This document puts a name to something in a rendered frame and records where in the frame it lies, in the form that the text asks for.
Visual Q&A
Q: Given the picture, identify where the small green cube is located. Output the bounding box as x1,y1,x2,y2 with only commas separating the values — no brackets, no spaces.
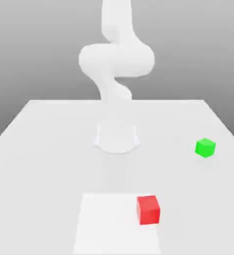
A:
195,137,217,158

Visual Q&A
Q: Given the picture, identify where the small red cube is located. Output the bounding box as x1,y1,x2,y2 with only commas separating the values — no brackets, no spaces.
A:
137,195,161,226

